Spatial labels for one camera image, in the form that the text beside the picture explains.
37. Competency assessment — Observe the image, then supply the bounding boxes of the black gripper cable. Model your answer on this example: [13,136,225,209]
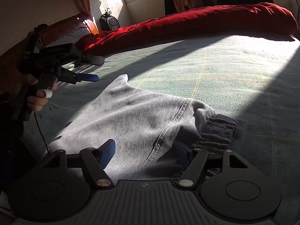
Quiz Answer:
[33,111,50,154]

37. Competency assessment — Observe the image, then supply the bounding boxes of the black backpack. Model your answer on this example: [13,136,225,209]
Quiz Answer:
[99,8,120,31]

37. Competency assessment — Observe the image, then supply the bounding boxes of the grey plaid pillow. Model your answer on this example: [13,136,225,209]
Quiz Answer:
[46,27,90,47]

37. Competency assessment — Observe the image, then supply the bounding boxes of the grey sweatpants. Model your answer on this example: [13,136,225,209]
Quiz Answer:
[50,75,247,182]

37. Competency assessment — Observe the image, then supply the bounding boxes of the rack with orange clothes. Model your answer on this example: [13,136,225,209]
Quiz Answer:
[164,0,214,15]

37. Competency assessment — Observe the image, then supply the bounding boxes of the green plaid bed blanket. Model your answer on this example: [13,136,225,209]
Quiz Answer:
[0,30,300,225]

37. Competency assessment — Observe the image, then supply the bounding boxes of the person's left hand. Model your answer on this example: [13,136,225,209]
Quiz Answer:
[27,75,48,112]

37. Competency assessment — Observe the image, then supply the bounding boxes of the red duvet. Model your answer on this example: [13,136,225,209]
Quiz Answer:
[75,3,297,56]

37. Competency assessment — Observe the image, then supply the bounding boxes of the brown wooden headboard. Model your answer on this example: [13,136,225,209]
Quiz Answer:
[0,12,100,59]

